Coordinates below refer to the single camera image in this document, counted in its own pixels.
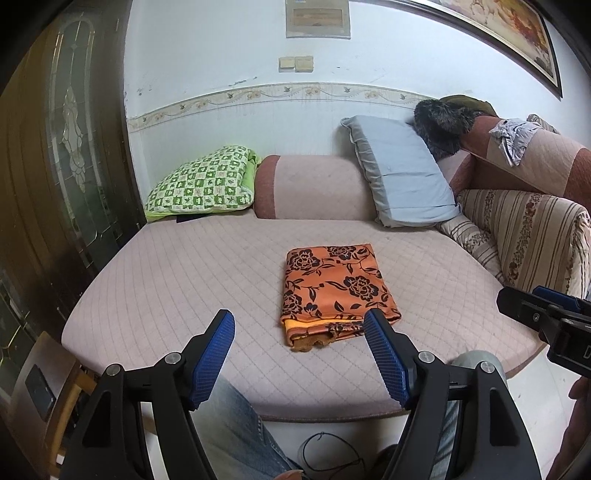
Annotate orange black floral garment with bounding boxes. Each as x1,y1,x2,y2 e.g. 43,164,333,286
280,244,402,352

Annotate right hand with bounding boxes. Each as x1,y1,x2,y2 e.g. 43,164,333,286
547,377,590,479

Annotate blue jeans leg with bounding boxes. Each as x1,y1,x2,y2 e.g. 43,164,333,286
191,377,304,480

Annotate beige striped floral cushion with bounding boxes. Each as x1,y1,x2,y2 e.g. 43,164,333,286
437,189,590,298

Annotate green patterned folded blanket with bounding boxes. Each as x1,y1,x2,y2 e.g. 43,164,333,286
144,145,262,222

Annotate light blue pillow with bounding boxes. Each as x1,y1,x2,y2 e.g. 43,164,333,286
342,115,460,228

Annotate pink quilted bolster cushion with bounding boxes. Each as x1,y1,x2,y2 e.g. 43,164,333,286
253,155,377,221

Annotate white grey crumpled cloth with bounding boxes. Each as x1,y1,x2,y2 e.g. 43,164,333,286
489,118,542,167

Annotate dark wooden glass door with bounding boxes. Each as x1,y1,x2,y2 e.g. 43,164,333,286
0,0,150,351

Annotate dark furry cushion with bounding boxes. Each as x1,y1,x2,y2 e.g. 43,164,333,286
414,100,479,161

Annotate black cable on floor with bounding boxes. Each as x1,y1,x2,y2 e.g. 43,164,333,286
297,431,366,474

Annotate framed wall painting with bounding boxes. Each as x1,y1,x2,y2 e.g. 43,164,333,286
387,0,563,99

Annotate beige wall switch plates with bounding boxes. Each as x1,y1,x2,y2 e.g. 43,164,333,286
279,56,315,73

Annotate small framed wall picture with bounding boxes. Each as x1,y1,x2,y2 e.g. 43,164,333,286
286,0,351,39

